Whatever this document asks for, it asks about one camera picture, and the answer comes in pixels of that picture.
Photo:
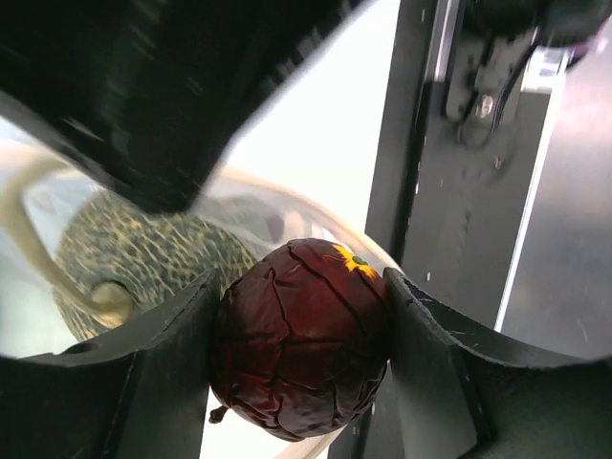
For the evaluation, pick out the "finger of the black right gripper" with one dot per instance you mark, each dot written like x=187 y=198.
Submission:
x=143 y=96

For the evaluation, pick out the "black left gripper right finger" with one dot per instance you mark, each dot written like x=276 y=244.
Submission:
x=467 y=391

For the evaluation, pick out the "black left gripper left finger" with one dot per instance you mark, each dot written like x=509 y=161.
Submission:
x=138 y=391

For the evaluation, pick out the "green netted melon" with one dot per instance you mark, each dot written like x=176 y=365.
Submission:
x=113 y=262

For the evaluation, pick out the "clear patterned zip bag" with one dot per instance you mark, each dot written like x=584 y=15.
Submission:
x=264 y=215

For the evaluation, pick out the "red apple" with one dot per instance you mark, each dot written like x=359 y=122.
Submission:
x=301 y=341

